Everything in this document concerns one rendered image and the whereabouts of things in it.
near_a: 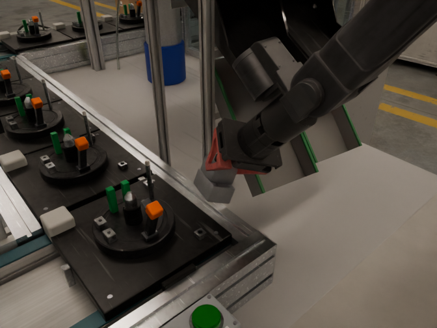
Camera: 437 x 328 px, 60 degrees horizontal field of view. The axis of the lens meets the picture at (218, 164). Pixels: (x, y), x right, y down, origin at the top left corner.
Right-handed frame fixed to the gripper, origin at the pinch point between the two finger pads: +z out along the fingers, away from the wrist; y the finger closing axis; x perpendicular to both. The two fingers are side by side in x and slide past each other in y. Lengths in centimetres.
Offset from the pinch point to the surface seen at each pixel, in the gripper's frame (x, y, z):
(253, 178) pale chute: 0.4, -8.1, 1.9
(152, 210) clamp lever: 7.9, 11.8, 1.8
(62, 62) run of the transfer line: -87, 11, 91
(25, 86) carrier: -49, 26, 60
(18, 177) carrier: -8.9, 27.1, 34.8
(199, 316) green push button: 22.8, 5.7, 1.1
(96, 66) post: -84, -1, 84
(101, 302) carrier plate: 19.3, 16.8, 9.6
